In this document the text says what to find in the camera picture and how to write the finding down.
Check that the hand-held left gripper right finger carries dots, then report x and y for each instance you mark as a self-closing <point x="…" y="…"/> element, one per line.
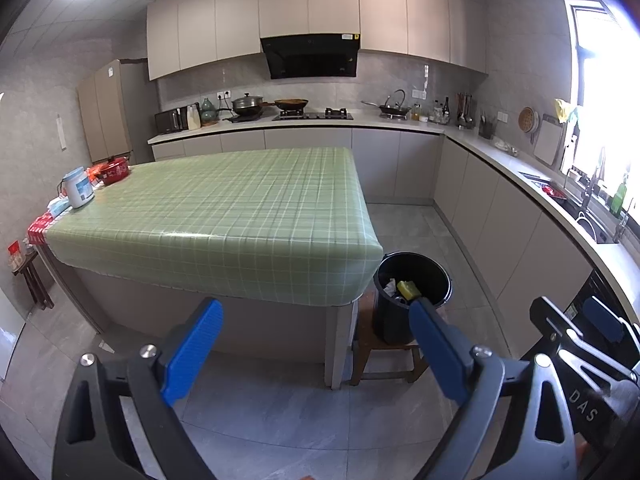
<point x="440" y="350"/>

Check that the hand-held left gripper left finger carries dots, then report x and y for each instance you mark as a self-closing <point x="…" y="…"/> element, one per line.
<point x="192" y="350"/>

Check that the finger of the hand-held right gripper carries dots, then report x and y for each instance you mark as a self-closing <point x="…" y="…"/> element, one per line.
<point x="547" y="312"/>
<point x="602" y="312"/>

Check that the yellow cloth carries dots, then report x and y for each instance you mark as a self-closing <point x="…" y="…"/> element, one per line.
<point x="410" y="290"/>

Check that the black trash bin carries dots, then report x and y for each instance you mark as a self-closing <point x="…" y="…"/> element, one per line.
<point x="430" y="275"/>

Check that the black built-in oven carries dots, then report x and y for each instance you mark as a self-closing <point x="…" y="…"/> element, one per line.
<point x="565" y="285"/>

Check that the wooden stool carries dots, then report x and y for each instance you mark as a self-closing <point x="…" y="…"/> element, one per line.
<point x="390" y="349"/>

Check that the green dish soap bottle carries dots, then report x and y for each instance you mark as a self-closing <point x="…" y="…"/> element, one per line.
<point x="620" y="200"/>

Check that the metal sink faucet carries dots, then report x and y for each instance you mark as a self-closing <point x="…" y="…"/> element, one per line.
<point x="592" y="185"/>

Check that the green checked tablecloth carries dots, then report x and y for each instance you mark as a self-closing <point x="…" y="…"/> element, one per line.
<point x="225" y="220"/>

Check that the white cutting board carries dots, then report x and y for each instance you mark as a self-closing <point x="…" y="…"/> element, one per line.
<point x="548" y="141"/>

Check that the dark wooden side table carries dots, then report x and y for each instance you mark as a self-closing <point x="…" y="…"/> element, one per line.
<point x="32" y="280"/>

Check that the round bamboo lid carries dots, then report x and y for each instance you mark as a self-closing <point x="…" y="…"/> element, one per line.
<point x="527" y="119"/>

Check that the red enamel pot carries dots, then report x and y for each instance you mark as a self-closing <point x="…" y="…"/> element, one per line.
<point x="112" y="172"/>

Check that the red printed packet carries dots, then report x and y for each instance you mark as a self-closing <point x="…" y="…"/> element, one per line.
<point x="40" y="229"/>

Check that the black knife block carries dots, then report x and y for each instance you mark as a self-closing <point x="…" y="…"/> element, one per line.
<point x="486" y="127"/>

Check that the blue tissue packet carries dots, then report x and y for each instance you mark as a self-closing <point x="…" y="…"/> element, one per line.
<point x="59" y="207"/>

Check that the white jar with blue label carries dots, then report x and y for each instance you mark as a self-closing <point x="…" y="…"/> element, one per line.
<point x="79" y="190"/>

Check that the yellow hanging rag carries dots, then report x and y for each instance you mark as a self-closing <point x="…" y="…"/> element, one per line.
<point x="565" y="110"/>

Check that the utensil holder with utensils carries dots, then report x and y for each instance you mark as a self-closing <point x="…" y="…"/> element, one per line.
<point x="465" y="110"/>

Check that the dark glass bottle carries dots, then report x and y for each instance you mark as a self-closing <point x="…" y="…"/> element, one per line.
<point x="446" y="110"/>

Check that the bright window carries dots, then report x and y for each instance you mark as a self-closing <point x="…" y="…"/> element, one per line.
<point x="610" y="85"/>

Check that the black microwave oven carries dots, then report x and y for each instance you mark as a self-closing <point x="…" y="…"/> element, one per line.
<point x="170" y="120"/>

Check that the white plastic jug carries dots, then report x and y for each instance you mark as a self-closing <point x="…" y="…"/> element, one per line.
<point x="193" y="117"/>

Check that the black induction cooker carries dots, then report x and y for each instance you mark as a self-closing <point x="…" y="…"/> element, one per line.
<point x="241" y="118"/>

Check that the green ceramic jar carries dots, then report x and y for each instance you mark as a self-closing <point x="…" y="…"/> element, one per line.
<point x="208" y="112"/>

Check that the yellow oil bottle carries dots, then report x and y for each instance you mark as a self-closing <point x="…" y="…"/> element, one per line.
<point x="416" y="112"/>

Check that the black frying pan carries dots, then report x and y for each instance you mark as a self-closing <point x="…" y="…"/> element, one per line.
<point x="390" y="109"/>

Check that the grey pot with lid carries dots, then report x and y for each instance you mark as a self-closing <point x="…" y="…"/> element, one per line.
<point x="247" y="105"/>

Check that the beige refrigerator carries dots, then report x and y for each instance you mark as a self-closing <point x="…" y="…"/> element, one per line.
<point x="110" y="110"/>

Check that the black gas hob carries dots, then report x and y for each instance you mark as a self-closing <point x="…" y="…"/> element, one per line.
<point x="312" y="116"/>

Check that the brown wok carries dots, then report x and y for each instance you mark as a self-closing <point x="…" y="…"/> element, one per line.
<point x="291" y="104"/>

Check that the black range hood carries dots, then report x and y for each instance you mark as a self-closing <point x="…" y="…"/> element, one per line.
<point x="310" y="57"/>

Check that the beige upper cabinets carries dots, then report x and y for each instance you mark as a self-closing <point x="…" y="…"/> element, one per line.
<point x="225" y="25"/>

